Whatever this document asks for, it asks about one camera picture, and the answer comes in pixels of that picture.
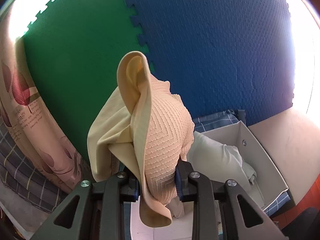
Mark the blue plaid cloth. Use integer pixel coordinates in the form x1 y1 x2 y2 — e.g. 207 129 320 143
192 109 292 218

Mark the leaf print curtain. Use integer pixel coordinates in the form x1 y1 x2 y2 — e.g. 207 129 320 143
0 30 93 195

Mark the white cardboard shoe box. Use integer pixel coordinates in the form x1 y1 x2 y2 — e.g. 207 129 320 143
130 120 289 240

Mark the peach beige underwear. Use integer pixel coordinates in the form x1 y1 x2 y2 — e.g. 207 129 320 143
87 51 195 228

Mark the grey plaid bedding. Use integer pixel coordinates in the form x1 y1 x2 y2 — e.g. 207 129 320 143
0 122 75 214

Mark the blue foam mat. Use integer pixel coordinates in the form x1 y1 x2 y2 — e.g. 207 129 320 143
117 0 298 128

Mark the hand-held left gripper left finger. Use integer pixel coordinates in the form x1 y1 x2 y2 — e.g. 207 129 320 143
30 171 140 240

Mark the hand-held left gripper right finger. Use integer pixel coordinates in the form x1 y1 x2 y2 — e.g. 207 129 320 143
175 160 288 240

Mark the pale white underwear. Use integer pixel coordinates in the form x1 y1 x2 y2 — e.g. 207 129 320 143
172 131 257 218

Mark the green foam mat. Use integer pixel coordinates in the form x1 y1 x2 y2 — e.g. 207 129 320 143
22 0 155 163

